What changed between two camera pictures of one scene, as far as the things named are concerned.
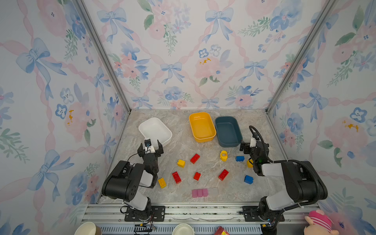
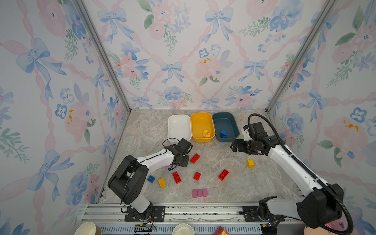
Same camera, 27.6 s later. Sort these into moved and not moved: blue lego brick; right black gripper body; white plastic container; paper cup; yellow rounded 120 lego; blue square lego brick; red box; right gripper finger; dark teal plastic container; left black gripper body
Moved: left black gripper body; blue square lego brick; dark teal plastic container; right gripper finger; blue lego brick; white plastic container; right black gripper body; yellow rounded 120 lego
Not moved: red box; paper cup
